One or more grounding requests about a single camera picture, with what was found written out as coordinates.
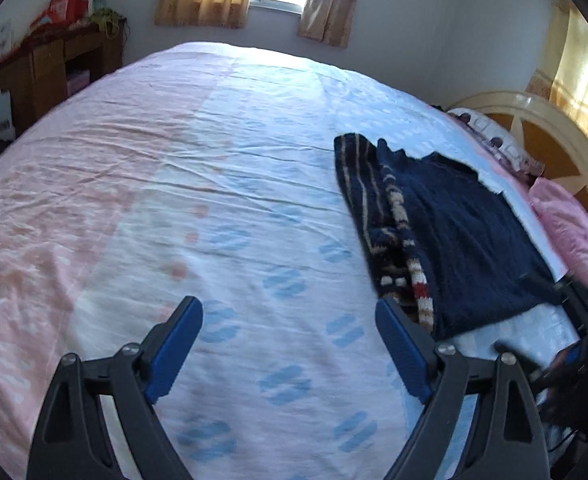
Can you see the navy striped knit sweater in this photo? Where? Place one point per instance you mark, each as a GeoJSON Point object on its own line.
{"type": "Point", "coordinates": [449, 250]}

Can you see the red bag on cabinet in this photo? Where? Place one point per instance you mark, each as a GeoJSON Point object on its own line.
{"type": "Point", "coordinates": [61, 13]}

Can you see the patterned white pillow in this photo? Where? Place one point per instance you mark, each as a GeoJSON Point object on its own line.
{"type": "Point", "coordinates": [499, 143]}

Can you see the pink pillow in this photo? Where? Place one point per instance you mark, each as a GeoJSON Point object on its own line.
{"type": "Point", "coordinates": [565, 222]}

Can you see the green plant on cabinet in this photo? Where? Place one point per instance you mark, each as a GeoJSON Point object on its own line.
{"type": "Point", "coordinates": [108, 21]}

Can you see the brown wooden cabinet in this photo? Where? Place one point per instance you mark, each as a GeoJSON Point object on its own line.
{"type": "Point", "coordinates": [46, 67]}

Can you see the yellow side window curtain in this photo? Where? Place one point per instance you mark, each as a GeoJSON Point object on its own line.
{"type": "Point", "coordinates": [561, 75]}

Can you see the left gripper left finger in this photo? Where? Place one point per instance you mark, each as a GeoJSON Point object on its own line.
{"type": "Point", "coordinates": [71, 439]}

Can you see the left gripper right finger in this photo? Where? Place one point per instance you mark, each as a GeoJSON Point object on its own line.
{"type": "Point", "coordinates": [506, 440]}

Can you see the pink blue bed sheet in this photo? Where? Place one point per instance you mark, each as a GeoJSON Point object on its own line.
{"type": "Point", "coordinates": [208, 170]}

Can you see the right tan curtain panel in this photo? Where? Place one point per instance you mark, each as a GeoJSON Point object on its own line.
{"type": "Point", "coordinates": [327, 21]}

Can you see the cream wooden headboard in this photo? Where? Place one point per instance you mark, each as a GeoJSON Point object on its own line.
{"type": "Point", "coordinates": [543, 131]}

